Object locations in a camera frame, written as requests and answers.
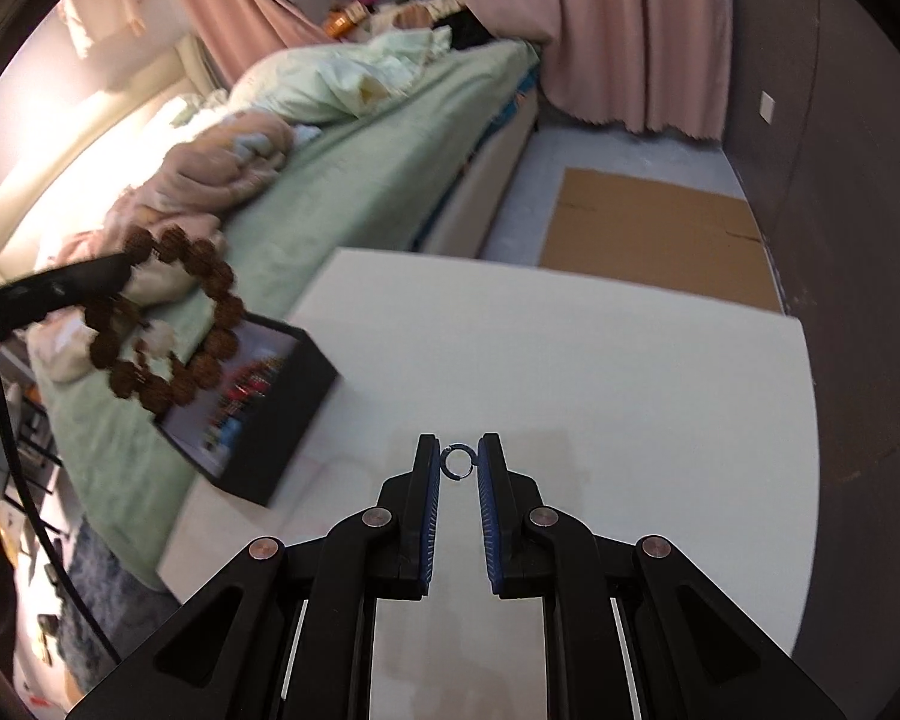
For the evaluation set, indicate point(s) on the orange object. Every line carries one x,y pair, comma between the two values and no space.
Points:
345,21

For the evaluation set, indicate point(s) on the blue-grey fluffy rug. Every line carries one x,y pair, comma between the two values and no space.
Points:
112,577

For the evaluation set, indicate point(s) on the black jewelry box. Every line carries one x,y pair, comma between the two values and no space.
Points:
292,435

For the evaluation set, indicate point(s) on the pink curtain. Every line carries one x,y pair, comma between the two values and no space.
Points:
240,7
615,30

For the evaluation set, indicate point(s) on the green bed with bedding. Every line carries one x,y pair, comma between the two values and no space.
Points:
360,187

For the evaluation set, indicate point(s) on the white wall socket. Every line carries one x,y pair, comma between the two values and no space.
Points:
767,106

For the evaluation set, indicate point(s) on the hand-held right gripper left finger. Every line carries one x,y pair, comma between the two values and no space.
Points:
429,510

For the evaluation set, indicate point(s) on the beige bed base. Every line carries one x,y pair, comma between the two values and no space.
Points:
480,187

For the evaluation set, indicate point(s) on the dark clothing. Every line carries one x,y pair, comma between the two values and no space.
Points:
461,30

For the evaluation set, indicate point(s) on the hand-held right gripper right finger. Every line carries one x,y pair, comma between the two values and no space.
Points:
487,510

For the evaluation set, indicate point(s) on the pink fleece blanket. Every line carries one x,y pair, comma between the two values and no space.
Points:
202,165

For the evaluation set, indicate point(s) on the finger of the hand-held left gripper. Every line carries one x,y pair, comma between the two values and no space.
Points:
60,289

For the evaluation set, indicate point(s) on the brown cardboard sheet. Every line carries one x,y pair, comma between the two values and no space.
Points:
645,232

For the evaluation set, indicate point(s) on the light green duvet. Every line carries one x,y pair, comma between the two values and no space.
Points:
307,82

